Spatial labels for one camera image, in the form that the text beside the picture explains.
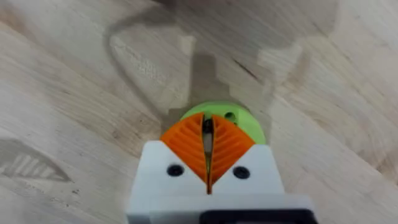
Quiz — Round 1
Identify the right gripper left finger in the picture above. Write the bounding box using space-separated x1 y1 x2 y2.
129 112 208 197

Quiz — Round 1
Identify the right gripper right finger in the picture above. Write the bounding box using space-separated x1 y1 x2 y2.
208 114 285 196

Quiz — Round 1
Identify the green disc with holes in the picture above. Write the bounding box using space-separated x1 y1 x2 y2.
179 101 267 146

